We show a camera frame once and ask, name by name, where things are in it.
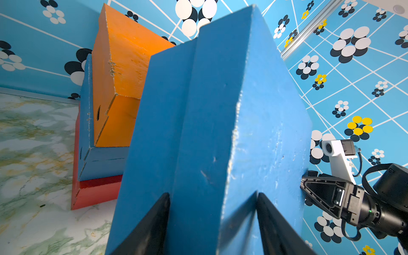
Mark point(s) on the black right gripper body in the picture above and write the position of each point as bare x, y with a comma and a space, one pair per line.
348, 199

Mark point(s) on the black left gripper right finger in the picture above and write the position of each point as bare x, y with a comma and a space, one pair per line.
277, 235

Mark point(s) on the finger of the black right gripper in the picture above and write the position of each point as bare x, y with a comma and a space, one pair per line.
326, 192

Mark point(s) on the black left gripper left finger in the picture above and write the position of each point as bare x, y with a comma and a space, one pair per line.
148, 237

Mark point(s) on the blue shoebox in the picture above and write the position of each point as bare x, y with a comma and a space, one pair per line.
95, 162
220, 121

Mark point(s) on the orange shoebox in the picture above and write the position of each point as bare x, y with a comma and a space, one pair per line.
120, 61

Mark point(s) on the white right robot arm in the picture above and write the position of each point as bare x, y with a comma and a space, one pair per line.
380, 203

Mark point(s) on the red shoebox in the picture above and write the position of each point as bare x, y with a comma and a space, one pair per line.
91, 192

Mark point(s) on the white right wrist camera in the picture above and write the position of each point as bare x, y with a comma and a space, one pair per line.
340, 152

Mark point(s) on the right aluminium corner post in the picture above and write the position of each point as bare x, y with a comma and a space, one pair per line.
326, 11

